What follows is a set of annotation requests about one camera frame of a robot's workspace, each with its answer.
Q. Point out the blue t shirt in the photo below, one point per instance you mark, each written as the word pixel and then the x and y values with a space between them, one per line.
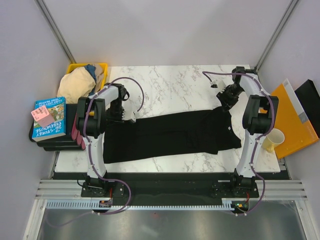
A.
pixel 91 69

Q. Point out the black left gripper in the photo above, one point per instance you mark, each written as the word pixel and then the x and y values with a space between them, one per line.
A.
pixel 117 119

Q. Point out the pink cube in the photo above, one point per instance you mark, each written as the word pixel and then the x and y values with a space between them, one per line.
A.
pixel 42 117

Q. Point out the orange folder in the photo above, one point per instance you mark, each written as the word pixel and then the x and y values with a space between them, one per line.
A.
pixel 292 120

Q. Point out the black t shirt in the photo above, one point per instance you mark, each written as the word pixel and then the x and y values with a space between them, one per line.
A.
pixel 190 132

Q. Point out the yellow mug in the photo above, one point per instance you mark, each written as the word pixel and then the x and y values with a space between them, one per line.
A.
pixel 275 138

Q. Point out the yellow plastic bin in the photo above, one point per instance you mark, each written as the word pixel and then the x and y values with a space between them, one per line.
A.
pixel 87 75

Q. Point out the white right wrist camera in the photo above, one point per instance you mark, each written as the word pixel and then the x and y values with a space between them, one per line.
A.
pixel 219 85

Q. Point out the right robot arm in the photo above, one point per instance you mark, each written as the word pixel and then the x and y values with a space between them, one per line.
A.
pixel 258 119

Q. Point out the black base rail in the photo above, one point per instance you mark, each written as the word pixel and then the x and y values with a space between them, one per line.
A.
pixel 170 188

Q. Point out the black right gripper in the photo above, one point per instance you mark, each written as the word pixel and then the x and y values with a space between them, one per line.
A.
pixel 226 103

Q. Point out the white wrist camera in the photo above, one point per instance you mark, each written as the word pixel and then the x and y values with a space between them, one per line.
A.
pixel 129 116
pixel 219 85

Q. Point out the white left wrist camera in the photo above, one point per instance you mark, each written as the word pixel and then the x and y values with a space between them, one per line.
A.
pixel 129 116

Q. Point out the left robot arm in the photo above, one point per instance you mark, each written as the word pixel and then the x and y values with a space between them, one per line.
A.
pixel 93 115

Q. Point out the blue paperback book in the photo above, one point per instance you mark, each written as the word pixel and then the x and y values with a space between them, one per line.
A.
pixel 57 107

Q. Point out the white slotted cable duct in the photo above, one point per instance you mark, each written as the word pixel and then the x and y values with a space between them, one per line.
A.
pixel 90 204

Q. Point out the black box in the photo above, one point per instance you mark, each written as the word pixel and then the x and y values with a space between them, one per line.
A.
pixel 309 98

